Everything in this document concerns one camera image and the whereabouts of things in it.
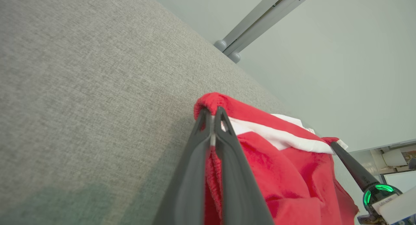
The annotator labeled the red garment with white sleeves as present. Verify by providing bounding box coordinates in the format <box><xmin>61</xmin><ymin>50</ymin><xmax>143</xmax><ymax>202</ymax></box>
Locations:
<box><xmin>194</xmin><ymin>92</ymin><xmax>359</xmax><ymax>225</ymax></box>

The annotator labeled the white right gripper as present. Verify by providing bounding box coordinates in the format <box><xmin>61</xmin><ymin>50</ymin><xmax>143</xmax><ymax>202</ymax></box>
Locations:
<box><xmin>331</xmin><ymin>142</ymin><xmax>416</xmax><ymax>225</ymax></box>

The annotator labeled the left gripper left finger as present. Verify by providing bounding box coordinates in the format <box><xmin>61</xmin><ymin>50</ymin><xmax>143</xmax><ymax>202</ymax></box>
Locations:
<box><xmin>153</xmin><ymin>108</ymin><xmax>212</xmax><ymax>225</ymax></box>

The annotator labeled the grey partition post pair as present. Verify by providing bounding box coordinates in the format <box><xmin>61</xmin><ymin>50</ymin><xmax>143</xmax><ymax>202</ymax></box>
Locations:
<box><xmin>214</xmin><ymin>0</ymin><xmax>317</xmax><ymax>64</ymax></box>

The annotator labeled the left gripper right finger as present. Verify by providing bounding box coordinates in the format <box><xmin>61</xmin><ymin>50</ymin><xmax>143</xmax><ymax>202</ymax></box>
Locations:
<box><xmin>214</xmin><ymin>106</ymin><xmax>275</xmax><ymax>225</ymax></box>

